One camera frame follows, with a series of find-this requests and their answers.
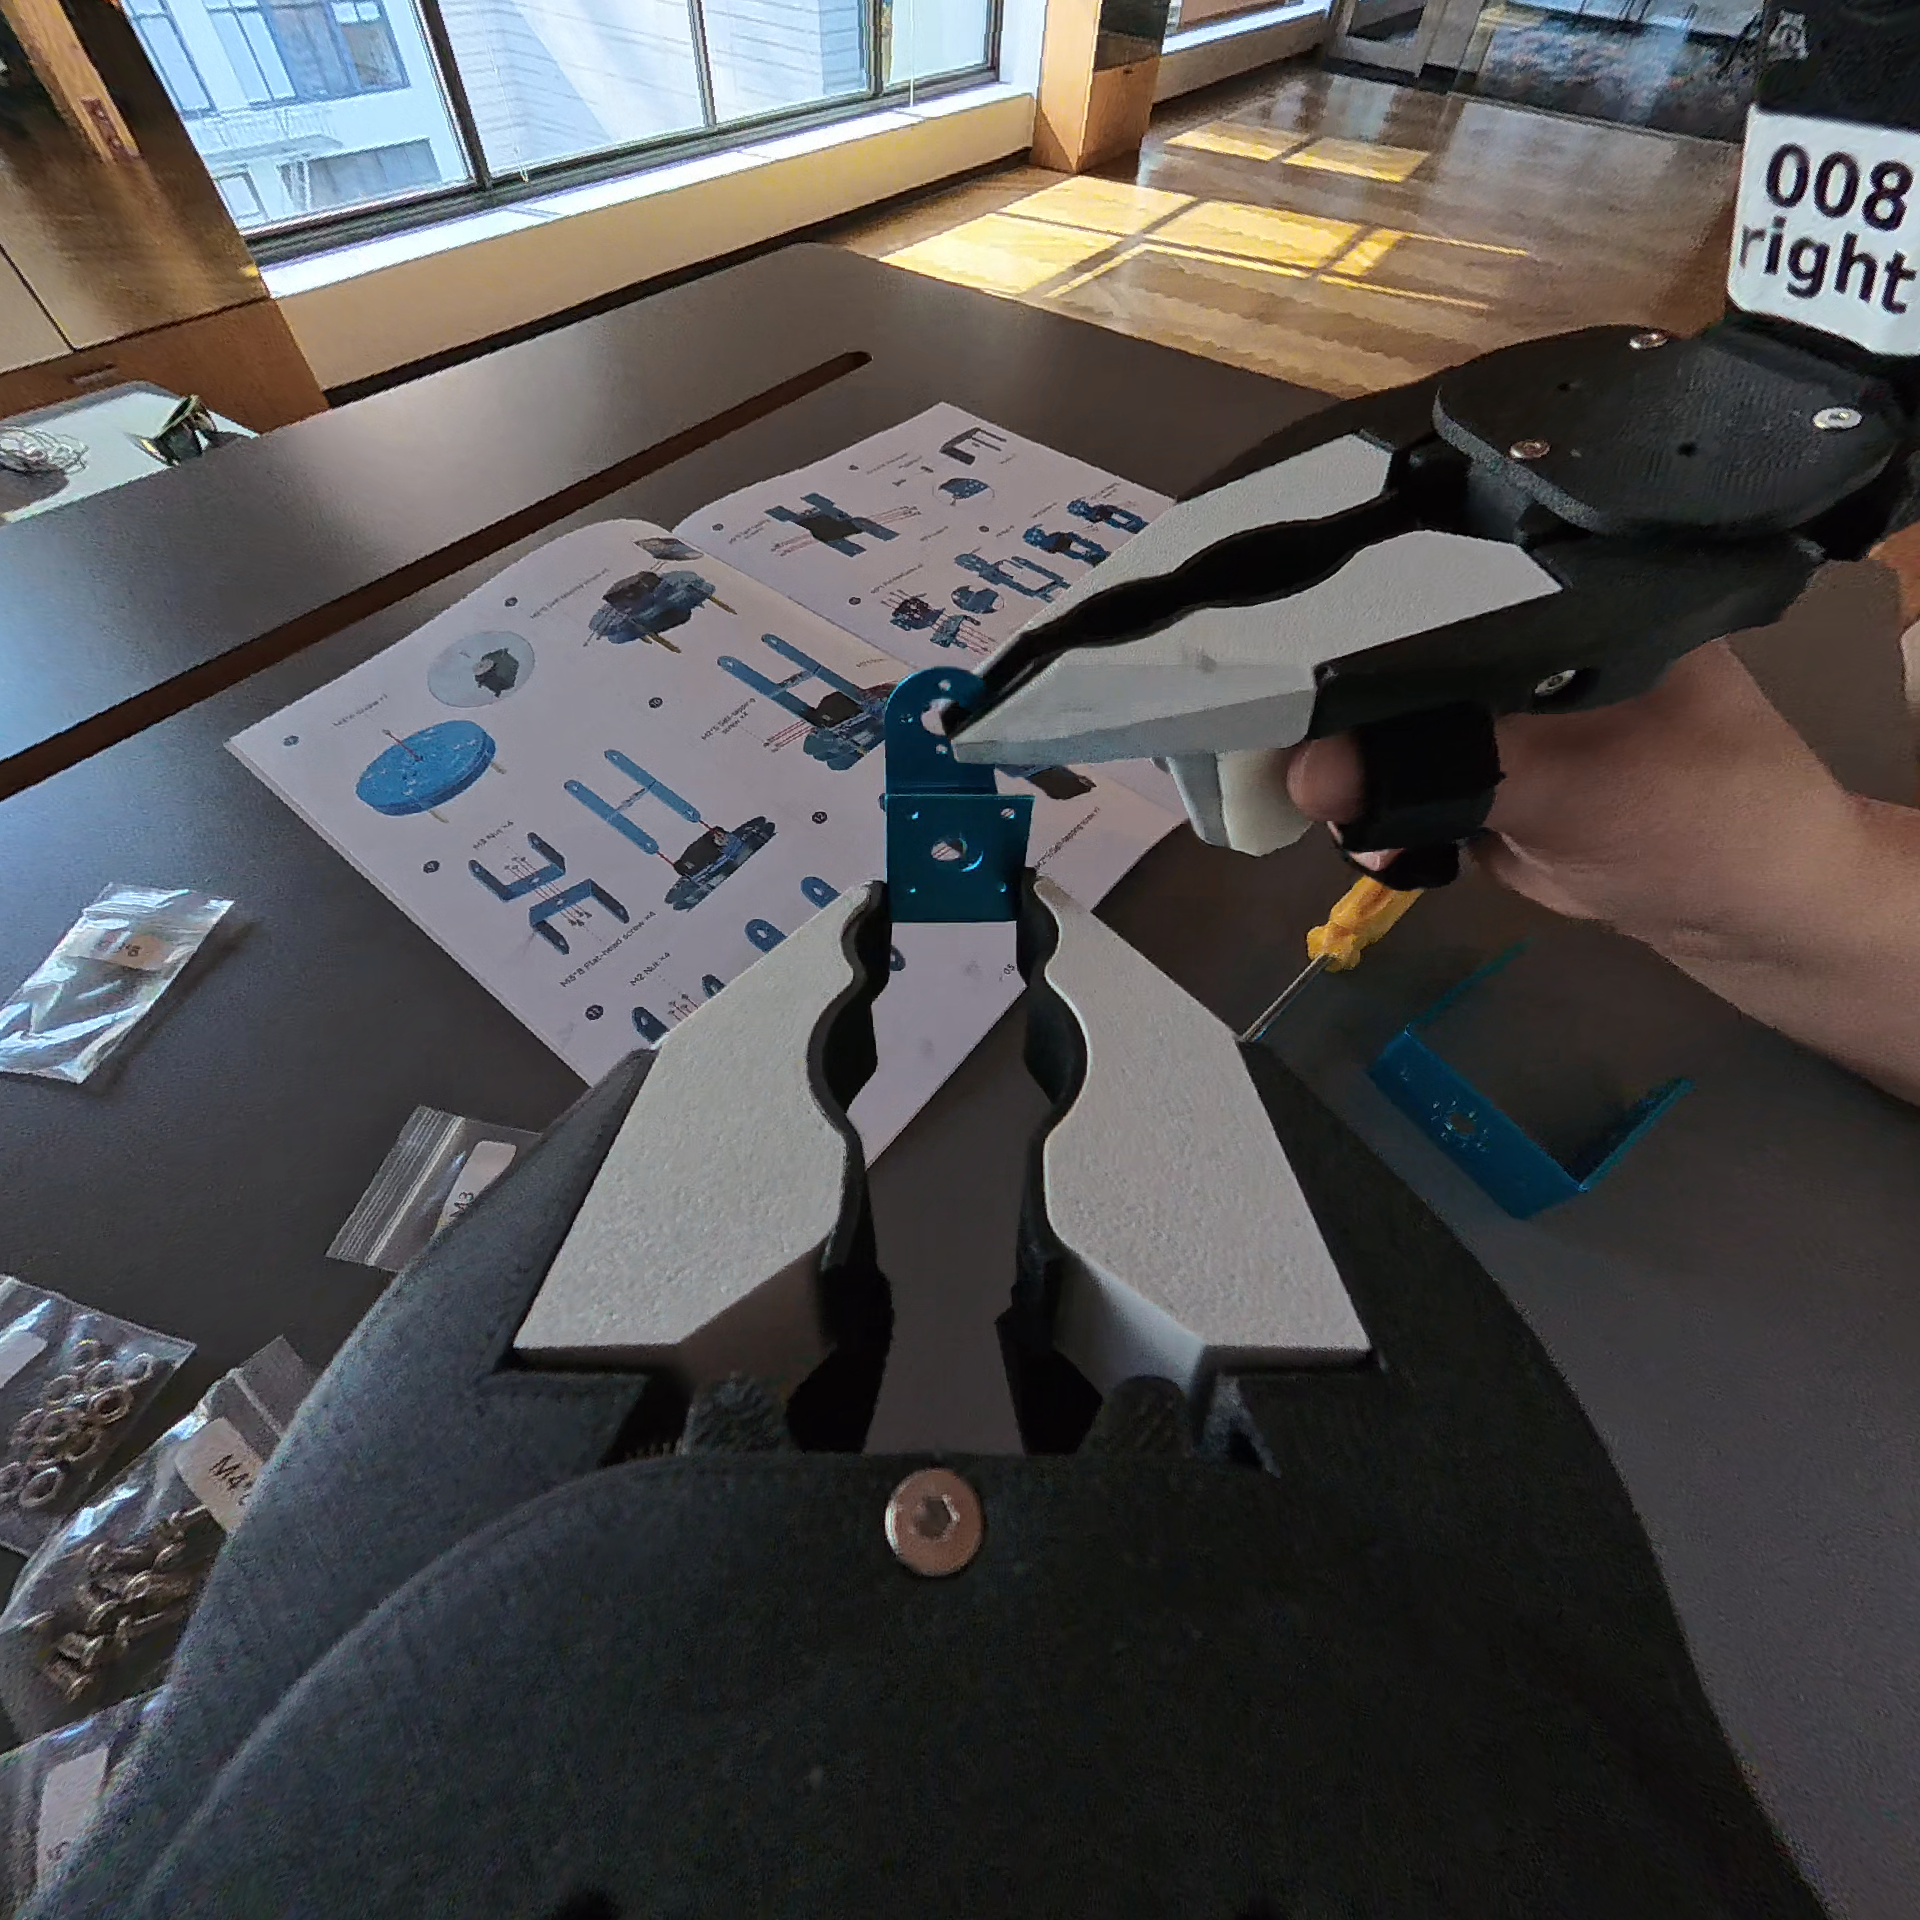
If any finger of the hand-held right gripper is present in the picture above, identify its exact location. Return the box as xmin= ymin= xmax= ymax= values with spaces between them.
xmin=976 ymin=433 xmax=1419 ymax=706
xmin=951 ymin=531 xmax=1562 ymax=768

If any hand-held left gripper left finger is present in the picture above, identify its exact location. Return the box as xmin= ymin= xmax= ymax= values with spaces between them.
xmin=509 ymin=881 xmax=899 ymax=1453

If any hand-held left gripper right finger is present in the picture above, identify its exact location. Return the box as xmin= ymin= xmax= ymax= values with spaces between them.
xmin=996 ymin=877 xmax=1373 ymax=1453

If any small blue metal bracket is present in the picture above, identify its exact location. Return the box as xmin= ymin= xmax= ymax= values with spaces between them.
xmin=881 ymin=667 xmax=1039 ymax=979

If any large blue U bracket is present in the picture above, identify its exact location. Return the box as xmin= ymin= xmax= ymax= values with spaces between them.
xmin=1364 ymin=941 xmax=1701 ymax=1223

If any person's right forearm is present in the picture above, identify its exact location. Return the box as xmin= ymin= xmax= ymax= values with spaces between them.
xmin=1768 ymin=786 xmax=1920 ymax=1104

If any dark desk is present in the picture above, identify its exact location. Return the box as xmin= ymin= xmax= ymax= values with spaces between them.
xmin=0 ymin=239 xmax=1920 ymax=1920

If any person's right hand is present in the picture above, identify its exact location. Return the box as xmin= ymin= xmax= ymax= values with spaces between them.
xmin=1288 ymin=647 xmax=1865 ymax=965

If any labelled clear zip bag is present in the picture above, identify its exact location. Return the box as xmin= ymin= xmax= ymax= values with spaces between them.
xmin=327 ymin=1104 xmax=544 ymax=1275

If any wooden pillar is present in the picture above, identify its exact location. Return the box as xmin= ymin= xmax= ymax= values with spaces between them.
xmin=1032 ymin=0 xmax=1173 ymax=174

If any instruction manual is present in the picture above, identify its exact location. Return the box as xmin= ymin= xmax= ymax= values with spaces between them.
xmin=225 ymin=402 xmax=1202 ymax=1163

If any small clear zip bag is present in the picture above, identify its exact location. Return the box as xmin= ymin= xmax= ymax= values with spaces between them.
xmin=0 ymin=885 xmax=237 ymax=1086

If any clear zip bag of nuts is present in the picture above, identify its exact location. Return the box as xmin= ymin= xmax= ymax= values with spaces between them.
xmin=0 ymin=1275 xmax=197 ymax=1555

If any clear zip bag of screws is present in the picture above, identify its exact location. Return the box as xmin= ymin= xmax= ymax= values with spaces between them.
xmin=0 ymin=1335 xmax=325 ymax=1752
xmin=0 ymin=1695 xmax=153 ymax=1920

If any window facing pale building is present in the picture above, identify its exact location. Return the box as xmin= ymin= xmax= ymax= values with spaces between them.
xmin=120 ymin=0 xmax=1009 ymax=233

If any wooden cabinet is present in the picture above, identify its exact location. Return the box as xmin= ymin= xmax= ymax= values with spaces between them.
xmin=0 ymin=0 xmax=332 ymax=437

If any yellow handled screwdriver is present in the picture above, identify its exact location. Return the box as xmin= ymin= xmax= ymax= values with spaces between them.
xmin=1236 ymin=872 xmax=1427 ymax=1043

